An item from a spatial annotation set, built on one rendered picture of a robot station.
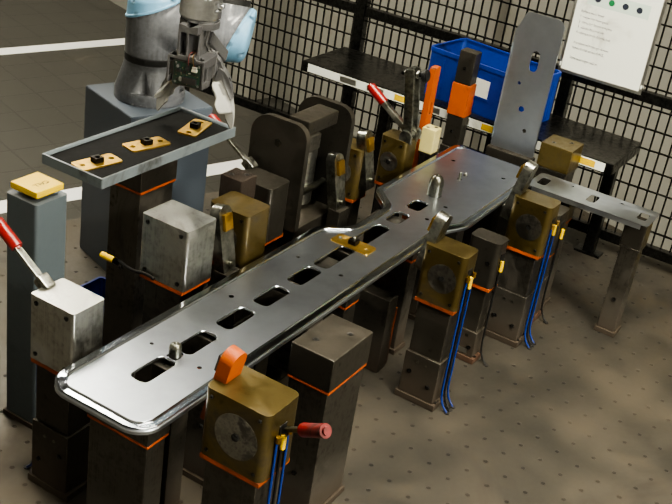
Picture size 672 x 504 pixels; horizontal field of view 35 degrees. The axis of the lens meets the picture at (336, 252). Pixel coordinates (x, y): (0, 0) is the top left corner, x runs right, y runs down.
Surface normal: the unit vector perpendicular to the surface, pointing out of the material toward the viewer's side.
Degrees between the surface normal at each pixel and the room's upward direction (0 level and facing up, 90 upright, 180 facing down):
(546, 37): 90
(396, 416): 0
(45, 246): 90
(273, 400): 0
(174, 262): 90
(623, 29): 90
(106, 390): 0
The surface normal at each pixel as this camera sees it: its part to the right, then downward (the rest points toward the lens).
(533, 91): -0.53, 0.32
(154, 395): 0.15, -0.88
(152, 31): -0.03, 0.46
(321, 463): 0.84, 0.35
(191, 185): 0.62, 0.44
